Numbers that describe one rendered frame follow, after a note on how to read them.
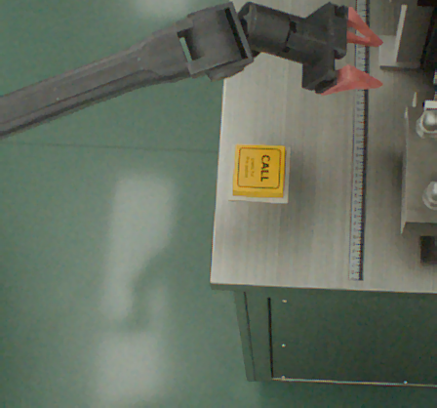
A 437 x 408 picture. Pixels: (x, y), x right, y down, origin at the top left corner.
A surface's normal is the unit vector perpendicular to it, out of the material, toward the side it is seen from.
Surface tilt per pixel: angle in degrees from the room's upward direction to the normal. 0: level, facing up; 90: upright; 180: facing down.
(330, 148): 0
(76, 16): 0
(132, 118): 0
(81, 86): 18
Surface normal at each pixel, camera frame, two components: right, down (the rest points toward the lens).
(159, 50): -0.04, 0.00
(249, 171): -0.05, -0.32
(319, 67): -0.88, -0.20
